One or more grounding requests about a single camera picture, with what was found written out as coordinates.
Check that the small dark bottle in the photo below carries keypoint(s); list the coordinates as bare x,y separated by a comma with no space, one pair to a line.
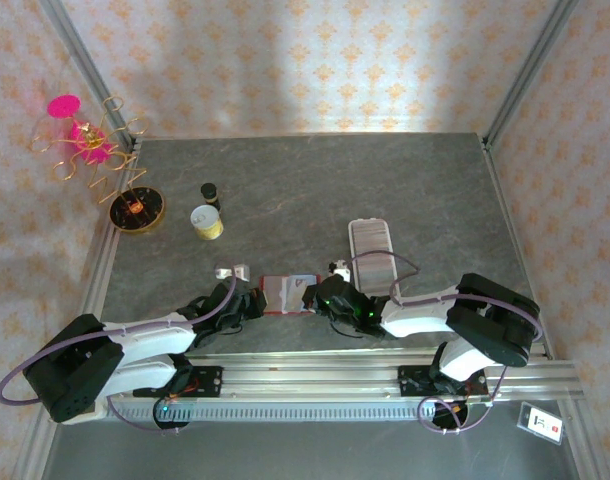
210,192

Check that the red card holder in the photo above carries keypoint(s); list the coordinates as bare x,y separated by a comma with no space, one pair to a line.
275,300

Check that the aluminium frame post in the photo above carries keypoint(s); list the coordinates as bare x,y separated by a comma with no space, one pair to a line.
91,70
527,70

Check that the aluminium table side rail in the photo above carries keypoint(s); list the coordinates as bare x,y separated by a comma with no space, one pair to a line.
106,245
518,250

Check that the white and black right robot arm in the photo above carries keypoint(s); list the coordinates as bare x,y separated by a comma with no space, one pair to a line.
415,315

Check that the pink paper disc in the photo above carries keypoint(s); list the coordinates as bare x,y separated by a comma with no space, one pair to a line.
63,106
87,147

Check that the white slotted plastic basket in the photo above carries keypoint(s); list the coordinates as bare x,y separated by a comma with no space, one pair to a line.
350,240

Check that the white badge tag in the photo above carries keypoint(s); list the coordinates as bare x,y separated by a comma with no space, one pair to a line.
540,422

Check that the gold can with white lid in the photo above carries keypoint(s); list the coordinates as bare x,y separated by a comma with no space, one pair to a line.
206,223

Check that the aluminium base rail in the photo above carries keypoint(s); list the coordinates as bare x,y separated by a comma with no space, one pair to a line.
310,377

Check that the small white device box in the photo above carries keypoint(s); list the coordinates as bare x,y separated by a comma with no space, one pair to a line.
98,409

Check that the silver VIP card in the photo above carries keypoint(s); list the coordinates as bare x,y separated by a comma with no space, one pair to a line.
295,292

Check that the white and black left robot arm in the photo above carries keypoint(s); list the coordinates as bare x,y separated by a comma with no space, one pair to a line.
150,337

